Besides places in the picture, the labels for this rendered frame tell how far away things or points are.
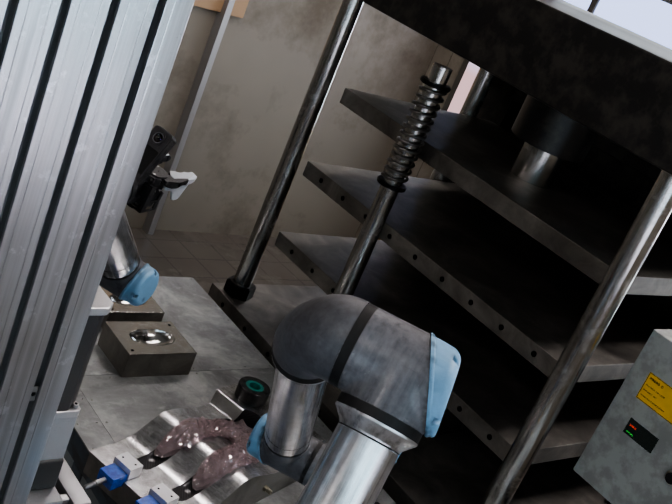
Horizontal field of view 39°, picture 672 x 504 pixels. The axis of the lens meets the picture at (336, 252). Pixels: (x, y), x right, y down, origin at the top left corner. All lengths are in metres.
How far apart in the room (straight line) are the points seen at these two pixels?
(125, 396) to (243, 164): 3.27
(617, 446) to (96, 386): 1.23
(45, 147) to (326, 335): 0.44
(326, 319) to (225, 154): 4.26
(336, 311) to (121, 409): 1.22
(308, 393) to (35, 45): 0.65
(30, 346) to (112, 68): 0.31
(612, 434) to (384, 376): 1.21
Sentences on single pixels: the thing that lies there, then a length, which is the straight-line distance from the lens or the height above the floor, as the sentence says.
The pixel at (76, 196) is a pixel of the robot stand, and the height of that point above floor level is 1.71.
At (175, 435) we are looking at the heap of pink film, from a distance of 2.14.
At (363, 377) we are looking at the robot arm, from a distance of 1.18.
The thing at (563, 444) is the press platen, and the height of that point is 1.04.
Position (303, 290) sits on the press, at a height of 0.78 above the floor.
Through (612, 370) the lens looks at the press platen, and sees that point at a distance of 2.48.
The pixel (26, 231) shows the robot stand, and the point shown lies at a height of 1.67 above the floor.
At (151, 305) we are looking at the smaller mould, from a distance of 2.69.
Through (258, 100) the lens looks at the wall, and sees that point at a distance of 5.37.
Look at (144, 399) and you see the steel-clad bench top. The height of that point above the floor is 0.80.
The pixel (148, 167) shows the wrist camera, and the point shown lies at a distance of 1.81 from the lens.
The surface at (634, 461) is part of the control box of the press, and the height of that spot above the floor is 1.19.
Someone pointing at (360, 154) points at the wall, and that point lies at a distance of 6.03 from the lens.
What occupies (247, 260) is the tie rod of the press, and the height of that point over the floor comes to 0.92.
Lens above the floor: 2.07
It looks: 20 degrees down
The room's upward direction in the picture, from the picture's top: 23 degrees clockwise
